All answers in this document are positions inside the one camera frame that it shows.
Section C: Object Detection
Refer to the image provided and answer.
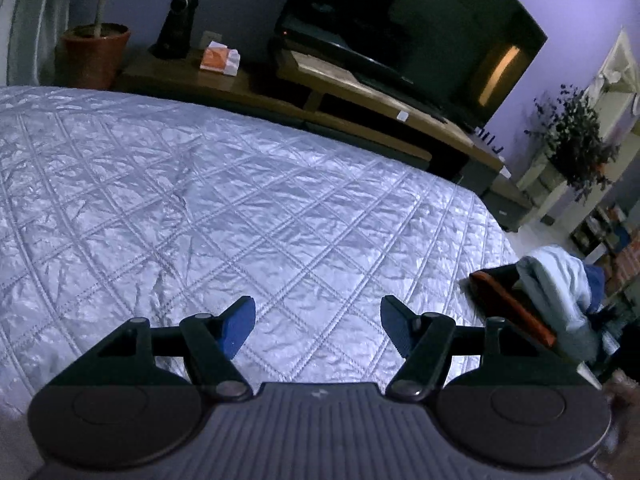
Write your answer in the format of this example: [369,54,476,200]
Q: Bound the white door frame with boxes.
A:
[592,27,640,141]

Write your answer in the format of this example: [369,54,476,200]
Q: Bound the dark low cabinet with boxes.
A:
[487,180,533,233]

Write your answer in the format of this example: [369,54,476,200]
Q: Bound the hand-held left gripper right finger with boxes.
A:
[380,295,588,402]

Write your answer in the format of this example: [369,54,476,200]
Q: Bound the black router with antennas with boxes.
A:
[472,127,506,156]

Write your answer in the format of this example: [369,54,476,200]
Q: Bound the black basket with orange rim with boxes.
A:
[467,262,608,361]

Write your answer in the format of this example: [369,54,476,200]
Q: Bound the cluttered shelf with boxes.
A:
[570,200,640,311]

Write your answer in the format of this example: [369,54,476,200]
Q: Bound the large black television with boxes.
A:
[270,0,549,133]

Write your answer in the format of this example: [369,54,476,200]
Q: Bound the terracotta plant pot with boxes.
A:
[60,22,132,91]

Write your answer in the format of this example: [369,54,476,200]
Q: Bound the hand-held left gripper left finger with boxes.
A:
[47,295,257,403]

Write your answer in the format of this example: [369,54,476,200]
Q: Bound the dark bushy plant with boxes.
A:
[525,85,621,206]

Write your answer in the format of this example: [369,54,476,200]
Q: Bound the black tabletop device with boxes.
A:
[150,0,199,60]

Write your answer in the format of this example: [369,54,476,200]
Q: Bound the silver quilted bed cover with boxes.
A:
[0,85,521,416]

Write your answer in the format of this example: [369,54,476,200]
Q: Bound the light blue navy-sleeved printed shirt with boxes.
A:
[515,245,608,361]

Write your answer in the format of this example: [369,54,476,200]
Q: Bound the white plant stand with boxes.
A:
[515,152,591,226]

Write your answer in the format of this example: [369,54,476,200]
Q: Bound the pale curtain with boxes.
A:
[0,0,71,86]

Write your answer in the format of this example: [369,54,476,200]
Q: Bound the wooden television stand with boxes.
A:
[115,47,513,196]

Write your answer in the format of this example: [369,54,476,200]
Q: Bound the orange and white tissue pack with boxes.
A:
[199,41,242,77]

